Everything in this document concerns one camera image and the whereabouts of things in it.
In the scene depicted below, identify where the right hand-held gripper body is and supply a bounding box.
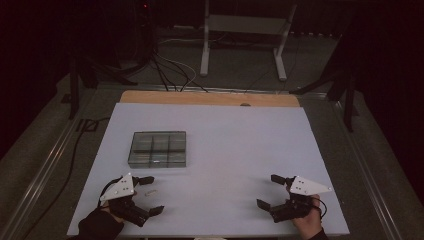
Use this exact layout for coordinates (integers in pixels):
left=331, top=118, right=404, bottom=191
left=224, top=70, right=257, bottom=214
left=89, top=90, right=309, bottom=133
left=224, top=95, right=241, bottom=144
left=269, top=175, right=333, bottom=224

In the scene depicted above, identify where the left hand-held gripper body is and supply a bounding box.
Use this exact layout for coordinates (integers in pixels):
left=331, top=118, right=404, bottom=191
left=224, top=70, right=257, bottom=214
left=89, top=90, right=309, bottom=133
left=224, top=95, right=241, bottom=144
left=99, top=172, right=151, bottom=228

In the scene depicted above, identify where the clear plastic compartment box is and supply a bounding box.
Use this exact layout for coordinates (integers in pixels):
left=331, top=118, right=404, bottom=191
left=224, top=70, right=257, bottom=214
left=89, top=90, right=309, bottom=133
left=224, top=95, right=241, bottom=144
left=127, top=130, right=187, bottom=169

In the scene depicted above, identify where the person's left hand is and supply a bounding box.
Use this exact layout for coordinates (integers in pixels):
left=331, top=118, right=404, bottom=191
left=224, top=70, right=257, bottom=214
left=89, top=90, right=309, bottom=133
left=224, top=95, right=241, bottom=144
left=99, top=204, right=125, bottom=224

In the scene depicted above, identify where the person's right hand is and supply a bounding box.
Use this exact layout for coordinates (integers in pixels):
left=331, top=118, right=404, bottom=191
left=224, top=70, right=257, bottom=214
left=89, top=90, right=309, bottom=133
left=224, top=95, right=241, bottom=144
left=291, top=194, right=324, bottom=240

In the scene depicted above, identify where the black tripod stand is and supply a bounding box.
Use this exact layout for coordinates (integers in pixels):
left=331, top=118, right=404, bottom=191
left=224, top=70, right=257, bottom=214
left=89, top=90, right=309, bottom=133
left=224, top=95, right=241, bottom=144
left=68, top=54, right=138, bottom=120
left=289, top=33, right=361, bottom=133

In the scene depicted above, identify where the white metal stand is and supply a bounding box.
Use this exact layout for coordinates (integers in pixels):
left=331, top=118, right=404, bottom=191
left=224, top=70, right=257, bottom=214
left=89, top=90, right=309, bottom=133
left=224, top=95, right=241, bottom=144
left=199, top=0, right=298, bottom=82

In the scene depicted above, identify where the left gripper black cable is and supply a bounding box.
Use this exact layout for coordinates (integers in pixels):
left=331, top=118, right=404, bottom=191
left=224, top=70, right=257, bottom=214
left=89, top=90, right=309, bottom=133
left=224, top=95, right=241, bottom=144
left=97, top=176, right=124, bottom=208

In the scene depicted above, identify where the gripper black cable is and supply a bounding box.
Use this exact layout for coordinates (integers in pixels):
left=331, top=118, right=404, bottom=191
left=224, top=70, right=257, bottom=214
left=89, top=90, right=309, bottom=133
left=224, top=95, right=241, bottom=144
left=97, top=176, right=124, bottom=208
left=311, top=197, right=328, bottom=219

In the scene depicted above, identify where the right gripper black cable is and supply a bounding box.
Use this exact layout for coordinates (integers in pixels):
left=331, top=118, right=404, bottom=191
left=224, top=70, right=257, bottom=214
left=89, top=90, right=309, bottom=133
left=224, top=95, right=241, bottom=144
left=311, top=197, right=328, bottom=219

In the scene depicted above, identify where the long black floor cable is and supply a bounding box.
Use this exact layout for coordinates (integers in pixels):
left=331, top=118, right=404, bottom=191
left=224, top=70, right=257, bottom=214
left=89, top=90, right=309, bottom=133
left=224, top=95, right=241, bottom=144
left=19, top=116, right=111, bottom=240

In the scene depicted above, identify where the metal floor rail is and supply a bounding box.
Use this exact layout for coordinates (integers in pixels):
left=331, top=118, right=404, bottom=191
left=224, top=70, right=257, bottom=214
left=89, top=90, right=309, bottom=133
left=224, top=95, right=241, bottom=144
left=0, top=113, right=88, bottom=240
left=333, top=99, right=405, bottom=240

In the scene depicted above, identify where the bundle of black floor cables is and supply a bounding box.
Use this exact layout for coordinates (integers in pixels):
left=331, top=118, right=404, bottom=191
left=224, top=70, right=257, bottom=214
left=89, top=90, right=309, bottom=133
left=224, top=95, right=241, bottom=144
left=151, top=49, right=209, bottom=93

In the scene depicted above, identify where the white floor cable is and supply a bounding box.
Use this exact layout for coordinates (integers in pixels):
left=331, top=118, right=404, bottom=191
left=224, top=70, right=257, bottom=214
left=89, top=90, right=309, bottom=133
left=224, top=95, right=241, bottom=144
left=156, top=38, right=198, bottom=86

